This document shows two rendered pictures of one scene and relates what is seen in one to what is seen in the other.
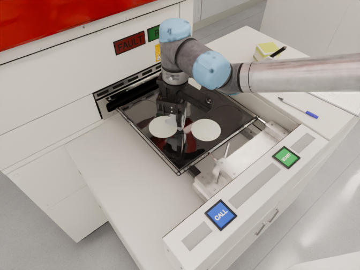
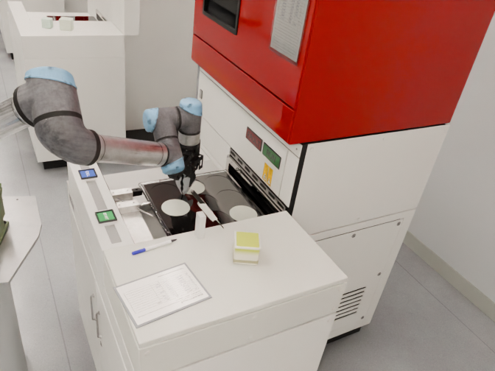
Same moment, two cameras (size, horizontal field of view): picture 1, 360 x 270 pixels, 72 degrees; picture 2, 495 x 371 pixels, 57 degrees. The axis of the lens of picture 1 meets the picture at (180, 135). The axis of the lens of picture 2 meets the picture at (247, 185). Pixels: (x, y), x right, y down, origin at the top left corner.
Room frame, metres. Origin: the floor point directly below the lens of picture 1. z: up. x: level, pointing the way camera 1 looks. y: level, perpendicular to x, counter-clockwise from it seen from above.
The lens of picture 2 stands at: (0.95, -1.36, 1.86)
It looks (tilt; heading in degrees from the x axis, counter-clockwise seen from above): 32 degrees down; 97
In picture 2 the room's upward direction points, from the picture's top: 9 degrees clockwise
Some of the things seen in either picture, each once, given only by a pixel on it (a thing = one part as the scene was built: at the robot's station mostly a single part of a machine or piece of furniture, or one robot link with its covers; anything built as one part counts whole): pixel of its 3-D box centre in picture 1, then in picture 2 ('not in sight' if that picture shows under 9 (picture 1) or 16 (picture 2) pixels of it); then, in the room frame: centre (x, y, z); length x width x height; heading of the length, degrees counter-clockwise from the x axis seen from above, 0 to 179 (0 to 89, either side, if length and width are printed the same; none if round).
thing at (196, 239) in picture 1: (250, 195); (97, 212); (0.32, -0.20, 0.89); 0.55 x 0.09 x 0.14; 129
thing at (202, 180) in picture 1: (208, 185); (120, 194); (0.35, -0.08, 0.89); 0.08 x 0.03 x 0.03; 39
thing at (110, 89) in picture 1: (146, 72); (255, 177); (0.80, 0.13, 0.96); 0.44 x 0.01 x 0.02; 129
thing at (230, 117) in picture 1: (185, 112); (203, 202); (0.64, -0.02, 0.90); 0.34 x 0.34 x 0.01; 39
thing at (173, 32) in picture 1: (175, 45); (189, 115); (0.56, 0.01, 1.21); 0.09 x 0.08 x 0.11; 39
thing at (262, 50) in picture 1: (266, 54); (246, 248); (0.85, -0.33, 1.00); 0.07 x 0.07 x 0.07; 13
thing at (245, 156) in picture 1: (242, 162); (132, 227); (0.45, -0.20, 0.87); 0.36 x 0.08 x 0.03; 129
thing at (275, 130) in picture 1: (276, 131); not in sight; (0.55, -0.33, 0.89); 0.08 x 0.03 x 0.03; 39
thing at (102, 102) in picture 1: (149, 85); (251, 191); (0.79, 0.12, 0.89); 0.44 x 0.02 x 0.10; 129
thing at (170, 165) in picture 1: (144, 137); (184, 177); (0.52, 0.12, 0.90); 0.37 x 0.01 x 0.01; 39
